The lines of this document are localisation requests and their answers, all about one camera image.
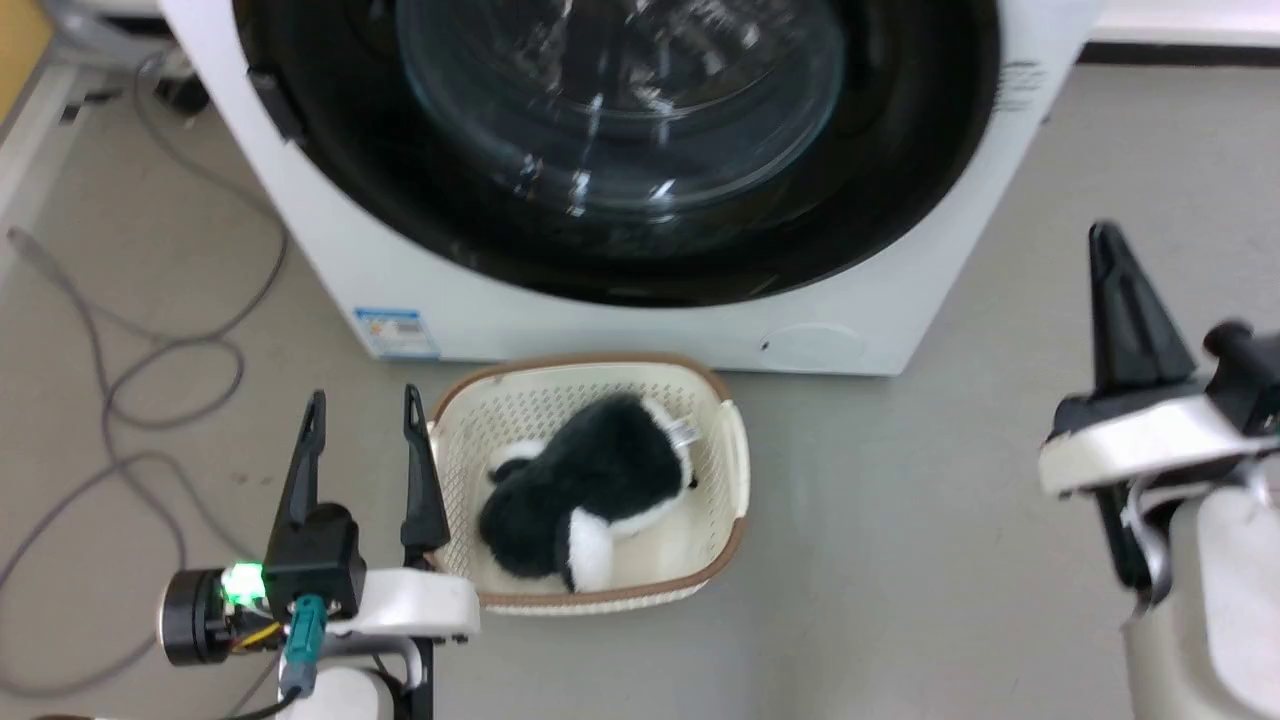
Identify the white front-load washing machine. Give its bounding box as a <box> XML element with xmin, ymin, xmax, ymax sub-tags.
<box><xmin>158</xmin><ymin>0</ymin><xmax>1107</xmax><ymax>378</ymax></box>

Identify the grey looped floor cable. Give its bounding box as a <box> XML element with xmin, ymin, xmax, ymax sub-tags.
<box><xmin>103</xmin><ymin>55</ymin><xmax>292</xmax><ymax>433</ymax></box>

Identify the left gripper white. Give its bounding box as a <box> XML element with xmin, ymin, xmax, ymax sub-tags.
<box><xmin>265</xmin><ymin>384</ymin><xmax>482</xmax><ymax>643</ymax></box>

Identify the teal plug connector cable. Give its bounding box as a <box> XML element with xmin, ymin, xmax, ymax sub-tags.
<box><xmin>225</xmin><ymin>594</ymin><xmax>329</xmax><ymax>720</ymax></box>

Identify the black cylindrical left gripper motor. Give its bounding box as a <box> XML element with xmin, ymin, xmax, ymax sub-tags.
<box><xmin>158</xmin><ymin>568</ymin><xmax>241</xmax><ymax>668</ymax></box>

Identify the yellow wooden board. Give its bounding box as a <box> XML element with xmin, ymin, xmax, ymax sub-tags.
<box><xmin>0</xmin><ymin>0</ymin><xmax>54</xmax><ymax>123</ymax></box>

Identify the black and white plush toy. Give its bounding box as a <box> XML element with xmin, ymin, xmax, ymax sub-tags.
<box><xmin>478</xmin><ymin>393</ymin><xmax>699</xmax><ymax>593</ymax></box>

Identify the cream plastic laundry basket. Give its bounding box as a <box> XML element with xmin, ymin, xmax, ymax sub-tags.
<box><xmin>428</xmin><ymin>352</ymin><xmax>750</xmax><ymax>616</ymax></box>

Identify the round black glass washer door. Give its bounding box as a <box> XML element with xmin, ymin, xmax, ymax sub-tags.
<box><xmin>232</xmin><ymin>0</ymin><xmax>1002</xmax><ymax>308</ymax></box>

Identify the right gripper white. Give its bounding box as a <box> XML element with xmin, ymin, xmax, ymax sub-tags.
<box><xmin>1038</xmin><ymin>221</ymin><xmax>1280</xmax><ymax>613</ymax></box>

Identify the black door latch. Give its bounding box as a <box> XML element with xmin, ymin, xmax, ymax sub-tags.
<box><xmin>247</xmin><ymin>68</ymin><xmax>307</xmax><ymax>143</ymax></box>

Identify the grey long floor cable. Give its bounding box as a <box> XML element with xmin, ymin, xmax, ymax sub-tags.
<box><xmin>0</xmin><ymin>228</ymin><xmax>263</xmax><ymax>699</ymax></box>

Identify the round white drain filter cover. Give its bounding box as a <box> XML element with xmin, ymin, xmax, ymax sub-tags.
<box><xmin>768</xmin><ymin>322</ymin><xmax>867</xmax><ymax>372</ymax></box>

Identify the blue energy label sticker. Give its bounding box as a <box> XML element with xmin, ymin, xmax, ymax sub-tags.
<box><xmin>353</xmin><ymin>308</ymin><xmax>441</xmax><ymax>361</ymax></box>

